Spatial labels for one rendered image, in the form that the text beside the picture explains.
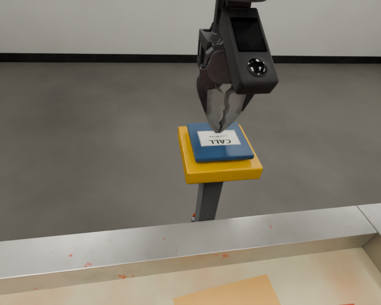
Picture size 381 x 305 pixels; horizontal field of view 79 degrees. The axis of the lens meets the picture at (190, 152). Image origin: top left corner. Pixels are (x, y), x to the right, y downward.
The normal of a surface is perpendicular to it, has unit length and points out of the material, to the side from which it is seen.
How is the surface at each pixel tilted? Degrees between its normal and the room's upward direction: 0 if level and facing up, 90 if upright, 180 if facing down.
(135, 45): 90
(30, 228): 0
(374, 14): 90
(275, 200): 0
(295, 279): 0
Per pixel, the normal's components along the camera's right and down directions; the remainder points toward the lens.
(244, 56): 0.14, -0.34
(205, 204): 0.15, 0.66
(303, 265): 0.06, -0.75
